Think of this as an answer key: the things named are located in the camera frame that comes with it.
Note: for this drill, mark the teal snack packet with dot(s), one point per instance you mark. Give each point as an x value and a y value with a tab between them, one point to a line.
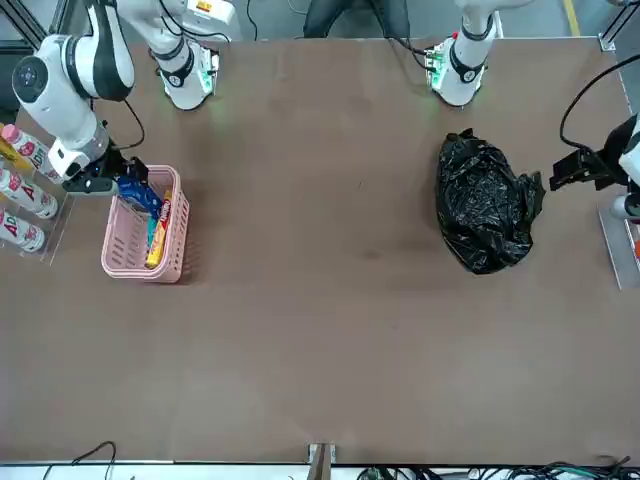
150	229

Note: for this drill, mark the pink slotted plastic basket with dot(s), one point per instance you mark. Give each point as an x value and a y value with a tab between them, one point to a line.
125	272

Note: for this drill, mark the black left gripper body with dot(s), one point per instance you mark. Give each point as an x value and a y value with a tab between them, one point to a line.
612	150

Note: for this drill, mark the clear acrylic bottle shelf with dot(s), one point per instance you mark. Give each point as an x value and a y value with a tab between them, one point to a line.
65	225

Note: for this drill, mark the clear acrylic fruit stand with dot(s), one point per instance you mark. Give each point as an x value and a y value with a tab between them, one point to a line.
617	250

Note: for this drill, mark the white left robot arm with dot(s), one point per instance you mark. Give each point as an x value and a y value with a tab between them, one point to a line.
465	75

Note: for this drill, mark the black plastic bag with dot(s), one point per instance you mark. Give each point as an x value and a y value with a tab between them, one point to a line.
480	210

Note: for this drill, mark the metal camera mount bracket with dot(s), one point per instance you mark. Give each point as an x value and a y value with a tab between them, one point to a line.
322	460

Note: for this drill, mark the yellow packet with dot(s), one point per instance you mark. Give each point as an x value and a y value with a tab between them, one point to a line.
12	155

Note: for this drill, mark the person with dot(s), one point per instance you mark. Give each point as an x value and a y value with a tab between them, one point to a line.
325	20

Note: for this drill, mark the white desk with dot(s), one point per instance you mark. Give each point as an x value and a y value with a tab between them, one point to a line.
200	472

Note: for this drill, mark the orange fruit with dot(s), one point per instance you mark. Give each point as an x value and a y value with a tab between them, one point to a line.
637	249

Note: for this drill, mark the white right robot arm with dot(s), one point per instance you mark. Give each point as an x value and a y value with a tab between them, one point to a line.
55	100

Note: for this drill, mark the aluminium frame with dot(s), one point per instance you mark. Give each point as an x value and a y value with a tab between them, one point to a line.
30	30

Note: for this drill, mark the blue cookie box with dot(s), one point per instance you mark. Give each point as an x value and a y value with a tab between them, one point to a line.
142	197

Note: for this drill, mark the yellow wafer box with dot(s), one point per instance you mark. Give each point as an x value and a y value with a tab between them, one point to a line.
159	235

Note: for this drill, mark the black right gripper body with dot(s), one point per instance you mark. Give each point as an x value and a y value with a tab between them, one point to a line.
110	165

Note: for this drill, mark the aluminium frame corner bracket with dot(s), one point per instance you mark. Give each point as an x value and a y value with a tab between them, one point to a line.
607	42

